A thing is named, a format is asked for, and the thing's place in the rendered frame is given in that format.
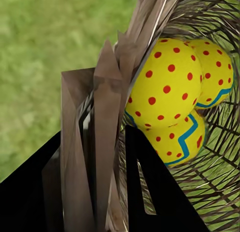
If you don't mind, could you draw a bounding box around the wicker basket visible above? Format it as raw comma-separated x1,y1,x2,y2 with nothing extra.
41,0,240,232

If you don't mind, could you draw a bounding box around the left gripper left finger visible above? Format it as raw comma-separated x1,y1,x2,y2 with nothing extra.
0,131,61,232

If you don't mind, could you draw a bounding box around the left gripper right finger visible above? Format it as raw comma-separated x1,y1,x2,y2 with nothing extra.
124,124,211,232

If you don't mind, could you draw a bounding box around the easter egg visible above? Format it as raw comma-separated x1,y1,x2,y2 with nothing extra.
138,107,207,167
185,38,235,110
124,35,204,129

